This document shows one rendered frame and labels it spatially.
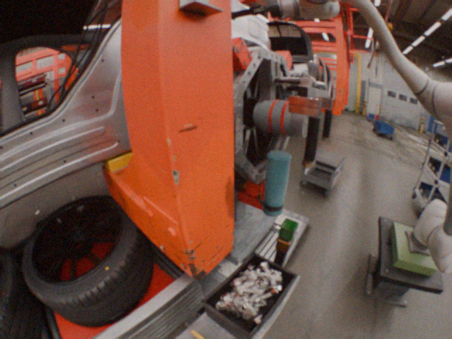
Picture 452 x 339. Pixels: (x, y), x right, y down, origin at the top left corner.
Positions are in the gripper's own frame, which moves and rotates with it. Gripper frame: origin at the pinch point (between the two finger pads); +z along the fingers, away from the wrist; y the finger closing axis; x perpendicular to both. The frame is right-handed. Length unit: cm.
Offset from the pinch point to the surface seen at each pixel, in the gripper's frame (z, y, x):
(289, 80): -18.4, -7.0, -27.0
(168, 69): -0.3, -49.0, -6.0
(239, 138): -0.2, -27.8, -35.3
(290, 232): -15, -54, -44
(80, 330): 55, -108, -51
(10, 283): 75, -106, -22
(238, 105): -1.5, -23.2, -26.6
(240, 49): -5.3, -16.4, -11.1
